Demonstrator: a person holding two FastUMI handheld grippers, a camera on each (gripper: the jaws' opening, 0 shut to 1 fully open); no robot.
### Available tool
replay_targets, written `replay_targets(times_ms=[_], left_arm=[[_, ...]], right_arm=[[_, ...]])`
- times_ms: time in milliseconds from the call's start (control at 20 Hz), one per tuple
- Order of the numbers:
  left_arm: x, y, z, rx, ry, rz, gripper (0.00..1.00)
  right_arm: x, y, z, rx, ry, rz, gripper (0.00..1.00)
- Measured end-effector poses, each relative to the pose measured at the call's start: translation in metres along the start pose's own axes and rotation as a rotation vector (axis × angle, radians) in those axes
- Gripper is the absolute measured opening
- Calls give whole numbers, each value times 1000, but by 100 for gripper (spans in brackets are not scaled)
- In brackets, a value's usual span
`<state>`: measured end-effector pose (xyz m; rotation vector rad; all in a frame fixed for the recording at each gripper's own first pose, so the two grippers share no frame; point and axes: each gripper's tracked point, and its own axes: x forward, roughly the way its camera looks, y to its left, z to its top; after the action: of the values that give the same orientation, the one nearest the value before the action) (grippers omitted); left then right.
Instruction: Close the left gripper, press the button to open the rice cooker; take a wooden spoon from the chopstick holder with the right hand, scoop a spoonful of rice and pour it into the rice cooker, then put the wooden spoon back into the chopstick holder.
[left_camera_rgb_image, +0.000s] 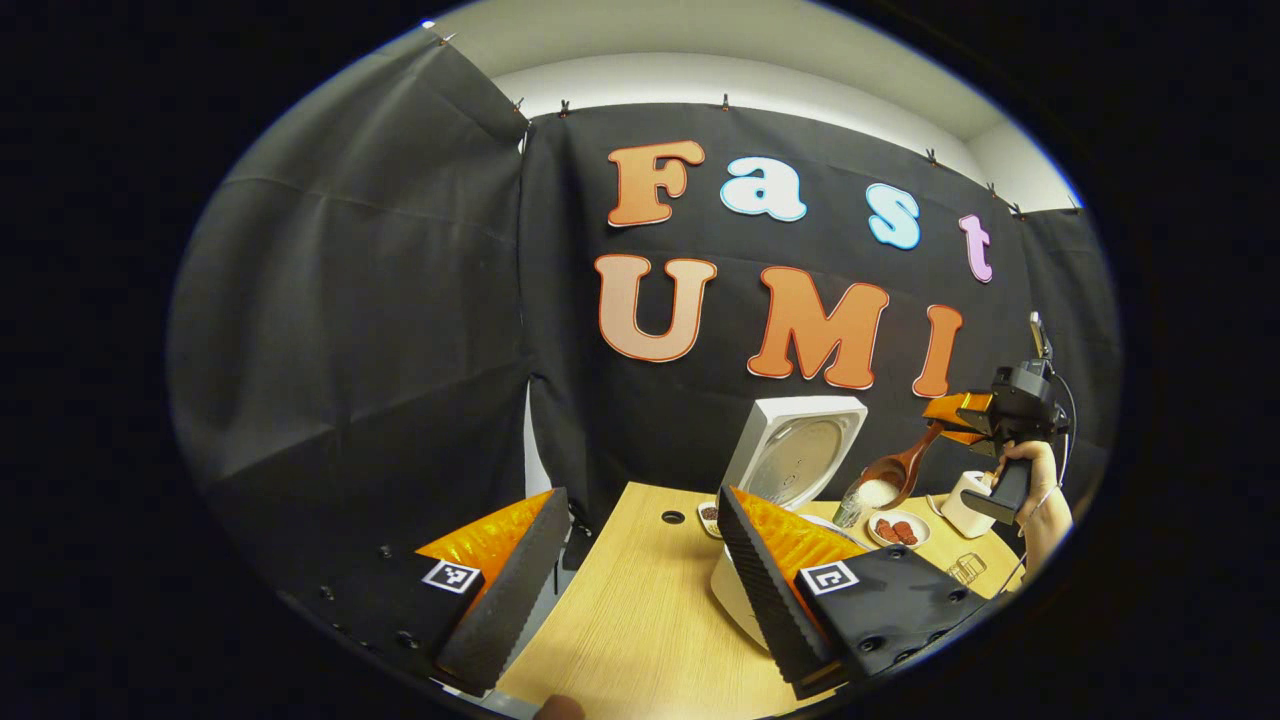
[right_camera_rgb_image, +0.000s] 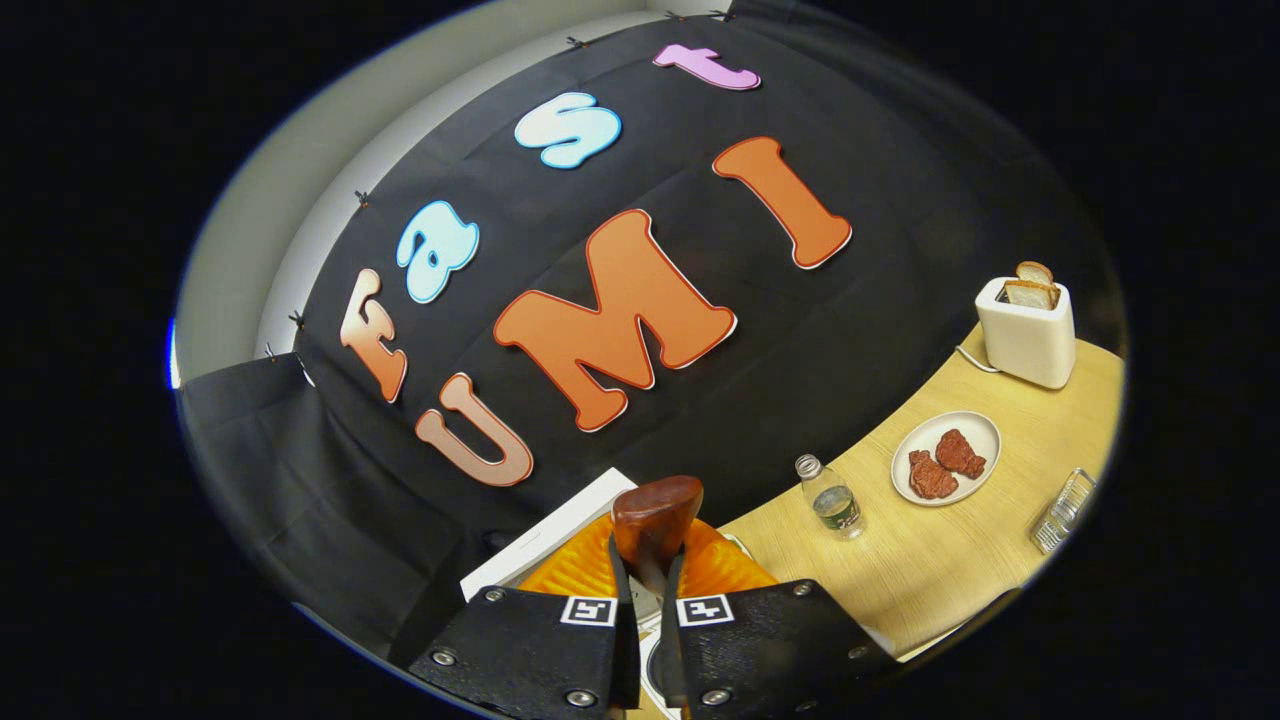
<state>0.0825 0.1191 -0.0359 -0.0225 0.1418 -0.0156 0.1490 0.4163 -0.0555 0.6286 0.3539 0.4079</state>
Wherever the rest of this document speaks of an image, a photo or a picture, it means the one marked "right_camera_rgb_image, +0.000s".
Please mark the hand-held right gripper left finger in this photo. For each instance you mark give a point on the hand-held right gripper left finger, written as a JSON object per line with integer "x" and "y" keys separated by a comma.
{"x": 624, "y": 655}

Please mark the white toaster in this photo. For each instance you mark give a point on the white toaster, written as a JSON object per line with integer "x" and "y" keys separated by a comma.
{"x": 1030, "y": 345}

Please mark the brown wooden spoon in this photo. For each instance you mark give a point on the brown wooden spoon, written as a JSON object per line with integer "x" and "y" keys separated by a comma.
{"x": 655, "y": 510}

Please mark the red meat piece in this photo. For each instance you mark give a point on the red meat piece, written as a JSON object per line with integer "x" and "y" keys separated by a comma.
{"x": 932, "y": 477}
{"x": 960, "y": 453}

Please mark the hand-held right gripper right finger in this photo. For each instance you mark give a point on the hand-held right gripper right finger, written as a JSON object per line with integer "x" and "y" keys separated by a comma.
{"x": 672, "y": 655}

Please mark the brown round-topped toast slice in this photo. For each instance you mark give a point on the brown round-topped toast slice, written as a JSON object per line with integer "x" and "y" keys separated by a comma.
{"x": 1035, "y": 271}

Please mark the white round plate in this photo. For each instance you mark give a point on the white round plate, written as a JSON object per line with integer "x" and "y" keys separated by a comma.
{"x": 975, "y": 425}

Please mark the white rice cooker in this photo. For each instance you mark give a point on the white rice cooker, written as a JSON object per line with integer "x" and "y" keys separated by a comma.
{"x": 545, "y": 535}

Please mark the clear plastic water bottle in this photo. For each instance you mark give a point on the clear plastic water bottle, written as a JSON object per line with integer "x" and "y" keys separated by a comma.
{"x": 835, "y": 505}

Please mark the pale square toast slice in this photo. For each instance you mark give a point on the pale square toast slice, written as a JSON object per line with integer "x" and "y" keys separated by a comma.
{"x": 1030, "y": 295}

